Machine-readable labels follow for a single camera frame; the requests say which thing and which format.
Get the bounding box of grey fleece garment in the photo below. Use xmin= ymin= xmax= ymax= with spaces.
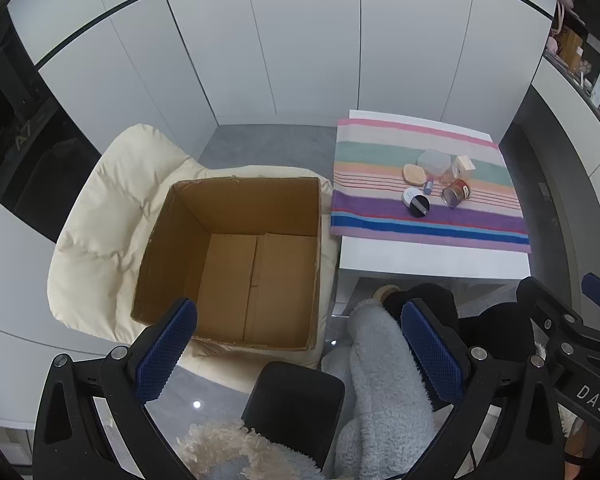
xmin=322 ymin=299 xmax=438 ymax=480

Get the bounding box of person's right forearm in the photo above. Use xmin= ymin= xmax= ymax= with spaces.
xmin=562 ymin=432 xmax=588 ymax=480

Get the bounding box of striped colourful cloth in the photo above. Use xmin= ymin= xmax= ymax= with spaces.
xmin=329 ymin=119 xmax=532 ymax=254

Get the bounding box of cream curly fleece cloth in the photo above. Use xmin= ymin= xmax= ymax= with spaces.
xmin=176 ymin=420 xmax=321 ymax=480

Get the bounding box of beige round object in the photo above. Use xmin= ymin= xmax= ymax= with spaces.
xmin=372 ymin=284 xmax=400 ymax=307

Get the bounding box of dark glass cabinet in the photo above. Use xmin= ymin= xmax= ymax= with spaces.
xmin=0 ymin=5 xmax=103 ymax=246

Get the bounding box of brown cardboard box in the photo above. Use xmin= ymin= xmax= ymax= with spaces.
xmin=131 ymin=176 xmax=323 ymax=352

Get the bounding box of cluttered wall shelf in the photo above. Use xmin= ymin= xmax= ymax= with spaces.
xmin=542 ymin=0 xmax=600 ymax=141

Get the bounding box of translucent plastic container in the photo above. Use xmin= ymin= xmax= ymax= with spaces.
xmin=417 ymin=150 xmax=452 ymax=177

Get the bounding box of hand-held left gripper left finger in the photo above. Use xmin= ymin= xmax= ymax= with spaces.
xmin=32 ymin=297 xmax=201 ymax=480

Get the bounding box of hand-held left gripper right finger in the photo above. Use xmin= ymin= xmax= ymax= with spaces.
xmin=400 ymin=297 xmax=566 ymax=480

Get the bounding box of red metal can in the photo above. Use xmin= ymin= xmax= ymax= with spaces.
xmin=441 ymin=178 xmax=472 ymax=209

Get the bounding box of small cream carton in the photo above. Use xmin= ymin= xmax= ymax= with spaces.
xmin=452 ymin=155 xmax=477 ymax=179

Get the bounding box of cream padded chair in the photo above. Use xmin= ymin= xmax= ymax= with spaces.
xmin=46 ymin=124 xmax=341 ymax=396

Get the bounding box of white table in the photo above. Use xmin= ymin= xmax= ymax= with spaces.
xmin=332 ymin=110 xmax=531 ymax=316

